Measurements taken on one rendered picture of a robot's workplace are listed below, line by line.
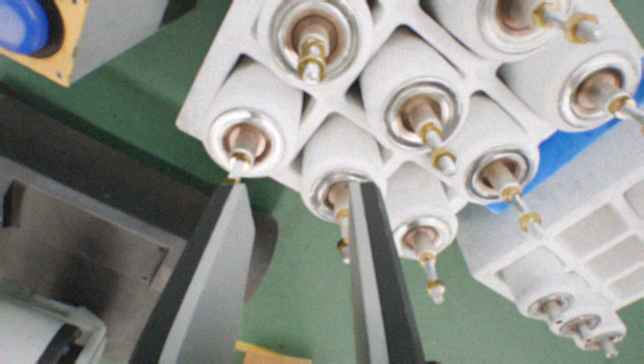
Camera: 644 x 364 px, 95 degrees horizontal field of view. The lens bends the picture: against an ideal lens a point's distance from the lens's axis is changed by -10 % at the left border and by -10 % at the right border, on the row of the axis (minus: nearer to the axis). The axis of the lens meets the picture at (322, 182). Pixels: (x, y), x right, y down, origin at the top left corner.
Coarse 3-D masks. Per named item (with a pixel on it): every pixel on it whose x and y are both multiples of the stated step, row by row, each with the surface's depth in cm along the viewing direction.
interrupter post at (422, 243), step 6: (414, 234) 39; (420, 234) 39; (426, 234) 39; (414, 240) 39; (420, 240) 38; (426, 240) 38; (414, 246) 39; (420, 246) 38; (426, 246) 37; (432, 246) 38; (420, 252) 37; (432, 252) 37
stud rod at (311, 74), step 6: (312, 48) 22; (318, 54) 21; (306, 66) 19; (312, 66) 19; (306, 72) 18; (312, 72) 18; (318, 72) 19; (306, 78) 19; (312, 78) 19; (318, 78) 19; (306, 84) 19; (312, 84) 19
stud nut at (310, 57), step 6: (306, 54) 20; (312, 54) 19; (300, 60) 20; (306, 60) 19; (312, 60) 19; (318, 60) 19; (324, 60) 19; (300, 66) 20; (318, 66) 20; (324, 66) 19; (300, 72) 20; (324, 72) 20; (300, 78) 20
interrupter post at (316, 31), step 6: (306, 30) 24; (312, 30) 24; (318, 30) 24; (324, 30) 25; (306, 36) 23; (312, 36) 23; (318, 36) 23; (324, 36) 23; (300, 42) 23; (300, 48) 23; (300, 54) 24
